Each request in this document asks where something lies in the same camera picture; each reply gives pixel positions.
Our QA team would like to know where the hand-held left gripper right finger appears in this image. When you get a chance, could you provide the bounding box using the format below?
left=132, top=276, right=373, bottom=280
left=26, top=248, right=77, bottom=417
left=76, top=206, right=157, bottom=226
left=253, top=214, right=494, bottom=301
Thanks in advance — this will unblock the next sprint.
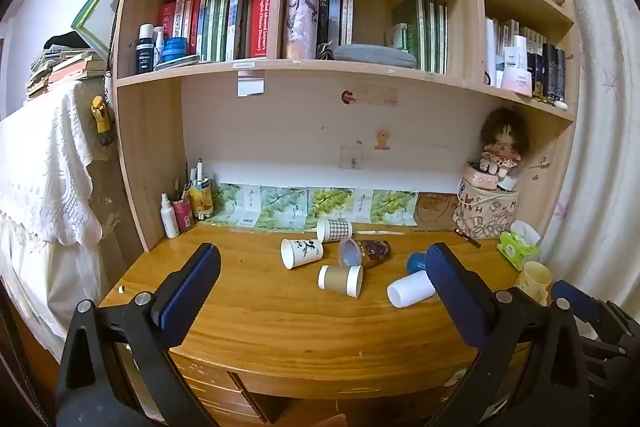
left=425, top=243, right=592, bottom=427

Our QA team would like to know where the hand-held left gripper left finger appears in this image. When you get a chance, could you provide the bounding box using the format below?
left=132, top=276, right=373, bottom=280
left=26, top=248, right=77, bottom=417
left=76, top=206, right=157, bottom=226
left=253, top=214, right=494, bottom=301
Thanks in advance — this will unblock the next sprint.
left=55, top=243, right=222, bottom=427

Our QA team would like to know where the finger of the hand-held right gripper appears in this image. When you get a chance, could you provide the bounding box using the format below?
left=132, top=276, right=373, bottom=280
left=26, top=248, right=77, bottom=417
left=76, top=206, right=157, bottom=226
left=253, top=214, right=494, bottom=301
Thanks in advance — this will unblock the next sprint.
left=551, top=279, right=640, bottom=344

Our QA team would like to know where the plain white cup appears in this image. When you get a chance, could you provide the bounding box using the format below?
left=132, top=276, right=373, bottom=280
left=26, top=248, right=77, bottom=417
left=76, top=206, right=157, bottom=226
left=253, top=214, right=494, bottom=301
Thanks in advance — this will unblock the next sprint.
left=387, top=270, right=437, bottom=309

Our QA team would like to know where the dark brown patterned cup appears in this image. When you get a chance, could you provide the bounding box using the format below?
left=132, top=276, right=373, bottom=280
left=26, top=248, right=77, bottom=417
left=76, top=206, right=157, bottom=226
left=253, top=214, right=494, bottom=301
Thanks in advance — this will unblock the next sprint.
left=338, top=236, right=392, bottom=269

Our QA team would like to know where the white cup with leaf print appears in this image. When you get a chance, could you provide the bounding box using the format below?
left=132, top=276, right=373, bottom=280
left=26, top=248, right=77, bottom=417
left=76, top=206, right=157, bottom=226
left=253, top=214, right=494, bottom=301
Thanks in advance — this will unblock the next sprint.
left=280, top=237, right=325, bottom=270

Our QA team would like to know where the checkered paper cup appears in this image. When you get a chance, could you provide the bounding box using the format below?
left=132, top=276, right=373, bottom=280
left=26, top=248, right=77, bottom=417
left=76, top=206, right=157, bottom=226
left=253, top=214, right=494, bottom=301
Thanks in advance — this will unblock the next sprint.
left=316, top=217, right=352, bottom=244

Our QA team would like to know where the pale yellow cup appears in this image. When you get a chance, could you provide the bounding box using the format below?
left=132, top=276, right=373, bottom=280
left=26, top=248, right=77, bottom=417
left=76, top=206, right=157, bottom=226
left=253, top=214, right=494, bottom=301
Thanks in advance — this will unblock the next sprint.
left=515, top=261, right=553, bottom=307

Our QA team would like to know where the white spray bottle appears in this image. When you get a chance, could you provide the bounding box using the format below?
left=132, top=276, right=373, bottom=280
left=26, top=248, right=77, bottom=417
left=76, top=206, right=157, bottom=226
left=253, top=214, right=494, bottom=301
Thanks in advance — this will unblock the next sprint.
left=160, top=194, right=181, bottom=239

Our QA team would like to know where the green tissue pack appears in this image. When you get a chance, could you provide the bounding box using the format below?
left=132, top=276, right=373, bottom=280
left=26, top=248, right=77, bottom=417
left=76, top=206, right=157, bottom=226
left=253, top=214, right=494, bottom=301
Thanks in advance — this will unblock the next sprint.
left=496, top=221, right=542, bottom=272

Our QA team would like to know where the brown cartoon picture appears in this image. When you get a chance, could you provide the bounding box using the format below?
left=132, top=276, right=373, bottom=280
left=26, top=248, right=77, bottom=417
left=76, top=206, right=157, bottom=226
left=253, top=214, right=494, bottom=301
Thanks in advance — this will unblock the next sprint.
left=413, top=192, right=460, bottom=232

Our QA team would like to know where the yellow snack packet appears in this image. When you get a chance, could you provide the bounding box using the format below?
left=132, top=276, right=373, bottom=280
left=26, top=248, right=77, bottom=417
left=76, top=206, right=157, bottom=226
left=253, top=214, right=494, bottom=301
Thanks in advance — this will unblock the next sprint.
left=189, top=179, right=217, bottom=222

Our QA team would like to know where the patterned white storage bag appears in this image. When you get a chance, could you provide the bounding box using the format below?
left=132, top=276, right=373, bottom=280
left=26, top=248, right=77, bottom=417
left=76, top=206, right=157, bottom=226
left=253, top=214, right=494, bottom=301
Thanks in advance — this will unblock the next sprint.
left=452, top=187, right=521, bottom=240

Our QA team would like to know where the pen holder with pens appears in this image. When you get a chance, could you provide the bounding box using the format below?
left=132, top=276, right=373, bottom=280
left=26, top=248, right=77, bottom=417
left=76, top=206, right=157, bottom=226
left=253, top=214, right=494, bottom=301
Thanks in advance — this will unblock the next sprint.
left=172, top=158, right=206, bottom=202

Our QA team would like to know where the wooden desk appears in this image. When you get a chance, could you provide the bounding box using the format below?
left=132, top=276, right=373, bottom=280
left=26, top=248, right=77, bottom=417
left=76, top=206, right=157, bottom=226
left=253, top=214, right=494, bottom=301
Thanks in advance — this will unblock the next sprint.
left=97, top=222, right=551, bottom=427

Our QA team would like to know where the pink round gift box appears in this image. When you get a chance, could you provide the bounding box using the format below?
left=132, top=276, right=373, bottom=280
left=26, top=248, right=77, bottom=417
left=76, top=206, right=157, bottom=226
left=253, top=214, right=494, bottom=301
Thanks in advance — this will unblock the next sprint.
left=461, top=162, right=501, bottom=192

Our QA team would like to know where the wooden bookshelf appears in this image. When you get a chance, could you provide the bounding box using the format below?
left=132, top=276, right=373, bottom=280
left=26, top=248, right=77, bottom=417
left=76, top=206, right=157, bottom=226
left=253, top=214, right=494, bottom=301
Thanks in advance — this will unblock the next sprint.
left=102, top=0, right=581, bottom=258

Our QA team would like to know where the leaf print paper strip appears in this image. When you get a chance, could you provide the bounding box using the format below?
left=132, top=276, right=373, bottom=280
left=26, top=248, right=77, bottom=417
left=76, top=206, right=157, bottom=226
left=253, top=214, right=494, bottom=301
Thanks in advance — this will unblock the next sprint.
left=205, top=183, right=419, bottom=229

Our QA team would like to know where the rag doll with brown hair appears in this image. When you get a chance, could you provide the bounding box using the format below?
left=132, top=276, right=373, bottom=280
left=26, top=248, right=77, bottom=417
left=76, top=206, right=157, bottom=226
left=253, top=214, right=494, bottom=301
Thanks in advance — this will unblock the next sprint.
left=479, top=107, right=531, bottom=178

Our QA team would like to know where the white lace cloth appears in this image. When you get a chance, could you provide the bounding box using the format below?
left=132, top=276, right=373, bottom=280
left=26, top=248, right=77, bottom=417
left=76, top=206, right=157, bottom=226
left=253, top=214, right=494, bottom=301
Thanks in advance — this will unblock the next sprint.
left=0, top=79, right=105, bottom=248

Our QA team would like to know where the white curtain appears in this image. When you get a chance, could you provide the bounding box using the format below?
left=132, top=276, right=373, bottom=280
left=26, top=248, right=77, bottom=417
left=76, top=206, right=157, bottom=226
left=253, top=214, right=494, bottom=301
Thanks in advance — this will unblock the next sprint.
left=540, top=0, right=640, bottom=308

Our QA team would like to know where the yellow hanging toy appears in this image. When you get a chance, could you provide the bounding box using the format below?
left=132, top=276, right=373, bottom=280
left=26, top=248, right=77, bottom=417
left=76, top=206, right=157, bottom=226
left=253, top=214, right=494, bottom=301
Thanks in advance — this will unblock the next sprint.
left=90, top=95, right=112, bottom=148

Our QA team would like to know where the white paper label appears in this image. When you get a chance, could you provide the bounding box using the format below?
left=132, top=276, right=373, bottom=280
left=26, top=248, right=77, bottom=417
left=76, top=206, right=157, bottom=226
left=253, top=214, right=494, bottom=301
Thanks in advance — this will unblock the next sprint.
left=236, top=70, right=265, bottom=98

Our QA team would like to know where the pink and white box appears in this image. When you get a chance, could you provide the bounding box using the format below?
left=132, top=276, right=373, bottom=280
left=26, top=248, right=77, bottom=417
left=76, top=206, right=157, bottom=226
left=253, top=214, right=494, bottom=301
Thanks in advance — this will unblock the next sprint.
left=500, top=66, right=534, bottom=98

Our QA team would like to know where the blue jar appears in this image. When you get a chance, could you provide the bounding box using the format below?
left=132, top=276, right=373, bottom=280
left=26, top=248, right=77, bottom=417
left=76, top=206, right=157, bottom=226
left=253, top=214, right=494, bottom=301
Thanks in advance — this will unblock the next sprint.
left=162, top=37, right=189, bottom=64

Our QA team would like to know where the black bottle with white cap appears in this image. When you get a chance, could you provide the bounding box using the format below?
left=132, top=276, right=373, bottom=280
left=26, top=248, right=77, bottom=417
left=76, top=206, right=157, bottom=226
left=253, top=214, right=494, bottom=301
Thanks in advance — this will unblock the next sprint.
left=134, top=24, right=156, bottom=76

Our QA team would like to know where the grey fabric pouch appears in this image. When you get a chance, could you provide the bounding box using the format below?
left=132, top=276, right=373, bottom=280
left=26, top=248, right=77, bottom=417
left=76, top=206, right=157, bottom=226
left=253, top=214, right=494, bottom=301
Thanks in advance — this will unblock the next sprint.
left=333, top=44, right=418, bottom=70

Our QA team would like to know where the pile of old books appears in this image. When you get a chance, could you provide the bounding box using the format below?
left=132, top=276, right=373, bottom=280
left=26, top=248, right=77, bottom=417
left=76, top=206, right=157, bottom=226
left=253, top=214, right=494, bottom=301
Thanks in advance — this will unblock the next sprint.
left=25, top=47, right=108, bottom=100

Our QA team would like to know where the row of colourful books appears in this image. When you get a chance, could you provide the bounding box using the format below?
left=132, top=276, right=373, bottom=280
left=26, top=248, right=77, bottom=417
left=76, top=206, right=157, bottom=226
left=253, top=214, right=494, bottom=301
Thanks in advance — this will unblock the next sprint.
left=156, top=0, right=251, bottom=64

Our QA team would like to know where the row of green books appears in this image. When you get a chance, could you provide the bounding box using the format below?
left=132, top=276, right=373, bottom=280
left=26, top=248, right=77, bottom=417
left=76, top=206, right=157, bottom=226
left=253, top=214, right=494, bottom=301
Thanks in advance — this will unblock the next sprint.
left=391, top=0, right=449, bottom=76

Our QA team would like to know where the thick red dictionary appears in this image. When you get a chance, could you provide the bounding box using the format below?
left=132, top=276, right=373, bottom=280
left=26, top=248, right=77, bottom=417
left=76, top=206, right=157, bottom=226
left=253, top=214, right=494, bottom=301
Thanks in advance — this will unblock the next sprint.
left=248, top=0, right=273, bottom=58

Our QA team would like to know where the floral cylinder tin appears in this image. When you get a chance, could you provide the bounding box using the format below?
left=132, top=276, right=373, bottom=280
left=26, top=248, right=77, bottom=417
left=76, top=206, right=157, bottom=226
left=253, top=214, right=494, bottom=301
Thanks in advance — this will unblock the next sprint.
left=283, top=0, right=320, bottom=60

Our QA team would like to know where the green framed board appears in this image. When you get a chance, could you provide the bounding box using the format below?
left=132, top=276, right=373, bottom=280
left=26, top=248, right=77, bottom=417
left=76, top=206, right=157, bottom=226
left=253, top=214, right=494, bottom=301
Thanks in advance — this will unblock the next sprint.
left=71, top=0, right=132, bottom=58

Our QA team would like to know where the row of dark books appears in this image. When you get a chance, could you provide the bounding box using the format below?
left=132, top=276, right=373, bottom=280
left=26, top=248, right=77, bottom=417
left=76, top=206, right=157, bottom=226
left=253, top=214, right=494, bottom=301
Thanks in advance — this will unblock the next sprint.
left=292, top=0, right=357, bottom=48

